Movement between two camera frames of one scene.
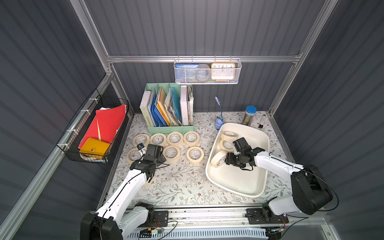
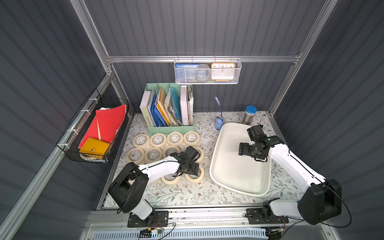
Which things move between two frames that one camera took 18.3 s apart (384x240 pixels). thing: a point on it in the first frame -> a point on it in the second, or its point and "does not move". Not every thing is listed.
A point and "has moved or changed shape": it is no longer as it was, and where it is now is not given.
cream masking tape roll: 175,138 does not move
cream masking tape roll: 227,145 -> 193,180
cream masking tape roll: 171,153 does not move
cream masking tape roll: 218,159 has moved or changed shape
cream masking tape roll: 229,135 -> 169,179
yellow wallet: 95,146 does not move
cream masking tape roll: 141,138 does not move
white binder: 184,105 does not move
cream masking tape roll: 158,139 does not move
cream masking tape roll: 133,154 does not move
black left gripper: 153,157 -> 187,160
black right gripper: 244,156 -> 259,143
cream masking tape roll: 191,138 does not move
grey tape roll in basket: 203,72 does not move
